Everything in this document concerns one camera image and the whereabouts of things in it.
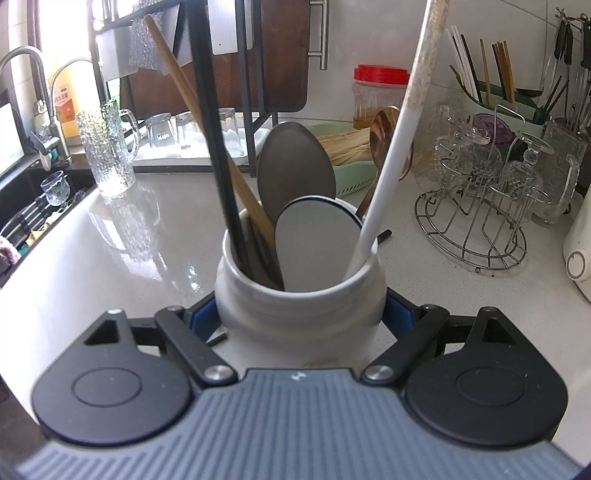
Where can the group of upturned glass cups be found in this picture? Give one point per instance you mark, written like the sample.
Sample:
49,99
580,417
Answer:
461,152

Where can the bundle of bamboo skewers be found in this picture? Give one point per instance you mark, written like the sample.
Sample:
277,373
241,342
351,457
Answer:
346,147

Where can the green plastic basket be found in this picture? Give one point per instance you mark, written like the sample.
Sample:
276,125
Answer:
355,180

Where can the clear glass mug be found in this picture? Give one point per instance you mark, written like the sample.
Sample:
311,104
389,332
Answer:
561,175

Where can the set of hanging utensils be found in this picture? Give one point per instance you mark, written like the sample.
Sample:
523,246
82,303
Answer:
568,69

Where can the textured glass pitcher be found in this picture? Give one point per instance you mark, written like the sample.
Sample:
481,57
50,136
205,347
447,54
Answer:
108,152

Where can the metal faucet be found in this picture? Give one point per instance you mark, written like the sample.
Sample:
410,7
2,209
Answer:
41,101
69,67

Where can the white ceramic jar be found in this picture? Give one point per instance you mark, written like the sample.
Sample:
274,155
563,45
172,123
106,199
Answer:
300,332

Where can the red-lid plastic jar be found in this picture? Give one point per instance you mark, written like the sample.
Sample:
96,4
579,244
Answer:
378,97

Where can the white box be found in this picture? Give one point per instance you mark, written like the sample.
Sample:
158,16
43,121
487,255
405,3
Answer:
231,27
115,53

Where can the white tray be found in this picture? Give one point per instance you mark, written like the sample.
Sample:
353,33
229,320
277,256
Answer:
184,154

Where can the wooden chopstick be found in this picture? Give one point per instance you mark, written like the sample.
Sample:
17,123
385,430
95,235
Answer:
184,87

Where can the orange package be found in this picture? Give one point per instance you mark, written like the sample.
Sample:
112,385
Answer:
69,106

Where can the brown wooden cutting board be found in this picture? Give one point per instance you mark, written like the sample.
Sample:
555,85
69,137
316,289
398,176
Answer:
281,55

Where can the white oval spatula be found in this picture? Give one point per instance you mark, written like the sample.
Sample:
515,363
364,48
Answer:
314,249

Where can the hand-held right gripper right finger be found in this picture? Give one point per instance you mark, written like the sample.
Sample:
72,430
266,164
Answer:
397,318

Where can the white electric cooker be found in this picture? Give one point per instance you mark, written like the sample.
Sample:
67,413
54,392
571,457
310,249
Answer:
579,249

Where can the purple lid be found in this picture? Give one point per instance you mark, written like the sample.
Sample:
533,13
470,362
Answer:
489,127

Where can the silver foil bag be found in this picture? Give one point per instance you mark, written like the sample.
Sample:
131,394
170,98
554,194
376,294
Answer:
152,46

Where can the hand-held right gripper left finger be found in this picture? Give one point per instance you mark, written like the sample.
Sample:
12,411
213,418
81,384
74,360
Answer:
203,323

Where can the white chopstick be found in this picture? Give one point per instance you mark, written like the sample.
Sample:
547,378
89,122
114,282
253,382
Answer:
406,120

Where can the small cut glass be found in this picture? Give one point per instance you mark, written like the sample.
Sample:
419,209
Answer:
54,187

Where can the green chopstick holder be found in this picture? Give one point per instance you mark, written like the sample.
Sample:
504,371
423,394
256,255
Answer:
526,110

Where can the bunch of stored chopsticks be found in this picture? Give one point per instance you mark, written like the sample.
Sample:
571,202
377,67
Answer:
471,69

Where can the drinking glass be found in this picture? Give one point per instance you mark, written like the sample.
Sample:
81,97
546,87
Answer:
231,134
160,131
188,131

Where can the wooden spoon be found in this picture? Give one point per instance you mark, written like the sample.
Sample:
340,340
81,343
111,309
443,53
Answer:
383,129

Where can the black metal rack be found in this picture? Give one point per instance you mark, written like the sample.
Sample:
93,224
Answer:
251,115

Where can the dark sink rack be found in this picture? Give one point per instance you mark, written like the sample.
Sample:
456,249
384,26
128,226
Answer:
32,221

